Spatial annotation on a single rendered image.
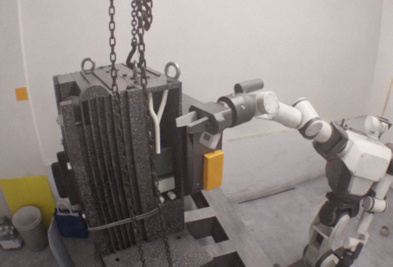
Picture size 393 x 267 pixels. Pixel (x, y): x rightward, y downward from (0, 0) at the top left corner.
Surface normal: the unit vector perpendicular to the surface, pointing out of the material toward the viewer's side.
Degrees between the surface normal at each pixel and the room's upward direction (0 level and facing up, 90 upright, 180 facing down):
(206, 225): 90
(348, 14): 90
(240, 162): 90
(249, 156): 90
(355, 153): 70
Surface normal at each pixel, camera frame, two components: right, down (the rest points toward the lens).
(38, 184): 0.31, 0.33
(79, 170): 0.54, 0.33
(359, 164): -0.08, 0.27
